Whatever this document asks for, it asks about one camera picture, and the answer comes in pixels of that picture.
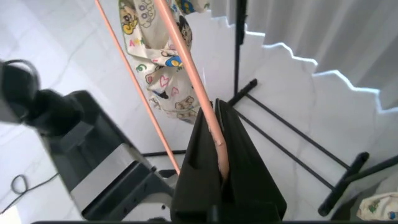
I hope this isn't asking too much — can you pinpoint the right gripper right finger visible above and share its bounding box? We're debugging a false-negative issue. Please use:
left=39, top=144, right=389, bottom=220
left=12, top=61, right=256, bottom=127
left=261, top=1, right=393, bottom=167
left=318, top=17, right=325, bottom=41
left=214, top=98, right=287, bottom=222

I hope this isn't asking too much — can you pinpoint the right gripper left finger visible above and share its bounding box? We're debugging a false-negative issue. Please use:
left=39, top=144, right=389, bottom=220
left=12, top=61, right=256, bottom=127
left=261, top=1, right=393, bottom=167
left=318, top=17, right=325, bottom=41
left=170, top=107, right=225, bottom=222

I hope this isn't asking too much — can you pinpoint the pink clothes hanger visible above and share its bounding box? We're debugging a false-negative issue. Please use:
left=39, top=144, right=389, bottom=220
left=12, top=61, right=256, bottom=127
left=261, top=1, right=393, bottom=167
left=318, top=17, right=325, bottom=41
left=94, top=0, right=231, bottom=183

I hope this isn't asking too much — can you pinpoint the cream printed shirt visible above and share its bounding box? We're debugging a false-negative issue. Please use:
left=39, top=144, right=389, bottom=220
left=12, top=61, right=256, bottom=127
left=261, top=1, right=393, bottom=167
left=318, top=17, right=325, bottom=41
left=118, top=0, right=211, bottom=125

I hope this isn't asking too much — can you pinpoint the black clothes rack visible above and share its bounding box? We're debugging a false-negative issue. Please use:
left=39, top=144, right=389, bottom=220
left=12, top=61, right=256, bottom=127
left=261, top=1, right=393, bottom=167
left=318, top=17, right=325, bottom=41
left=141, top=0, right=398, bottom=218

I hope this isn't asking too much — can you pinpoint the cream printed garment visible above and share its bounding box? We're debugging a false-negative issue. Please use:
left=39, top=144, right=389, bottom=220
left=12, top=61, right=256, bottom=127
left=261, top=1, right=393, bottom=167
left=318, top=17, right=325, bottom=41
left=356, top=191, right=398, bottom=222

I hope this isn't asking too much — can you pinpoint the white curtain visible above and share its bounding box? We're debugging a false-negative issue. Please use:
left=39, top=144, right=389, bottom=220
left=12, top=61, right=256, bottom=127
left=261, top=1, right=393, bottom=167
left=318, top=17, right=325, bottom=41
left=207, top=0, right=398, bottom=111

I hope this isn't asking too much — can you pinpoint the black cable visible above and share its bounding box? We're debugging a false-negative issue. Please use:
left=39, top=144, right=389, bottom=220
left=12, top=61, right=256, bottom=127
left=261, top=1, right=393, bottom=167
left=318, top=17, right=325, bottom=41
left=0, top=173, right=60, bottom=215

